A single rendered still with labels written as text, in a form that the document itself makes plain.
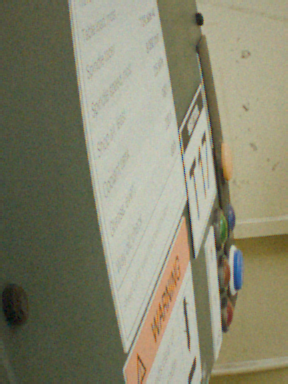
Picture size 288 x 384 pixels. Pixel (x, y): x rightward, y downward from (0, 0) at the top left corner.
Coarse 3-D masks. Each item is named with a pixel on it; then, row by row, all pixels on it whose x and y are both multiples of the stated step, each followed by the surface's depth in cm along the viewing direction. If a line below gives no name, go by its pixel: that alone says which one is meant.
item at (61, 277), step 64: (0, 0) 22; (64, 0) 29; (192, 0) 59; (0, 64) 23; (64, 64) 29; (192, 64) 55; (0, 128) 23; (64, 128) 29; (0, 192) 23; (64, 192) 28; (0, 256) 22; (64, 256) 28; (192, 256) 50; (0, 320) 22; (64, 320) 27
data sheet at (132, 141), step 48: (96, 0) 33; (144, 0) 42; (96, 48) 32; (144, 48) 41; (96, 96) 32; (144, 96) 40; (96, 144) 32; (144, 144) 39; (96, 192) 32; (144, 192) 39; (144, 240) 38; (144, 288) 38
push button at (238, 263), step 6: (234, 252) 64; (240, 252) 65; (234, 258) 64; (240, 258) 64; (234, 264) 64; (240, 264) 64; (234, 270) 63; (240, 270) 64; (234, 276) 64; (240, 276) 64; (234, 282) 64; (240, 282) 64; (234, 288) 64; (240, 288) 64
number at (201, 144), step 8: (200, 128) 54; (200, 136) 54; (200, 144) 54; (208, 144) 57; (200, 152) 54; (208, 152) 57; (200, 160) 53; (208, 160) 56; (200, 168) 53; (208, 168) 56; (200, 176) 53; (208, 176) 56; (200, 184) 53; (208, 184) 56; (200, 192) 53; (208, 192) 56; (208, 200) 55
